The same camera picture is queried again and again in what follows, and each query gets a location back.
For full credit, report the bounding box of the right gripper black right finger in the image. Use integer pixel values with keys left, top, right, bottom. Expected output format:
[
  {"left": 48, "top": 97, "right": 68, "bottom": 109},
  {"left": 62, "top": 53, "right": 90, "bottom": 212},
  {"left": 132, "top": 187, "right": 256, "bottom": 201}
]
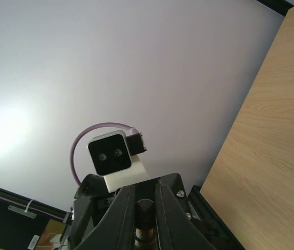
[{"left": 155, "top": 184, "right": 214, "bottom": 249}]

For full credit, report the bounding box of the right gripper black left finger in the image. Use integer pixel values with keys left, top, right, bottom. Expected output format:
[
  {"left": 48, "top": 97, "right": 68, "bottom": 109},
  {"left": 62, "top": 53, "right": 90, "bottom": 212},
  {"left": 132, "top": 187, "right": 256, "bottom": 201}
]
[{"left": 76, "top": 185, "right": 135, "bottom": 250}]

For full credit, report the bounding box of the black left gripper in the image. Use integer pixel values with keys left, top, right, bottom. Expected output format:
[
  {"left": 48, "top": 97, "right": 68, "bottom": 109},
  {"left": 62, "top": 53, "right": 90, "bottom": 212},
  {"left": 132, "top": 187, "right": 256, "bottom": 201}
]
[{"left": 67, "top": 173, "right": 230, "bottom": 249}]

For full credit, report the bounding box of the dark chess piece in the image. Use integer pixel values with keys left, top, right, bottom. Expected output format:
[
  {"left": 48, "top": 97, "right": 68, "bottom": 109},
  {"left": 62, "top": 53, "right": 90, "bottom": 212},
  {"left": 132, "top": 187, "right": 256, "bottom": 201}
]
[{"left": 135, "top": 199, "right": 157, "bottom": 249}]

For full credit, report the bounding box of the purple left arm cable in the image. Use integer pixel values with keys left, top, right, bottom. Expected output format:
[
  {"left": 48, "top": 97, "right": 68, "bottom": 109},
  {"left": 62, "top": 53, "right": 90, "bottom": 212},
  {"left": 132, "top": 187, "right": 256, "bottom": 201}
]
[{"left": 70, "top": 121, "right": 137, "bottom": 188}]

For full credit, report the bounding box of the black enclosure frame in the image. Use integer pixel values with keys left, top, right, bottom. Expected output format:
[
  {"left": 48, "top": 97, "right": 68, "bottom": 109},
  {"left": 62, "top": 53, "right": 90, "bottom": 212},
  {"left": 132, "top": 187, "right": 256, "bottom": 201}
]
[{"left": 0, "top": 0, "right": 294, "bottom": 250}]

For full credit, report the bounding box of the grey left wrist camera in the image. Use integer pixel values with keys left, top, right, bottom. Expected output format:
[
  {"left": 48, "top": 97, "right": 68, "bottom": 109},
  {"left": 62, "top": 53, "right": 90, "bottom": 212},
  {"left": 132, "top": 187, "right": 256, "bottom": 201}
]
[{"left": 87, "top": 130, "right": 149, "bottom": 192}]

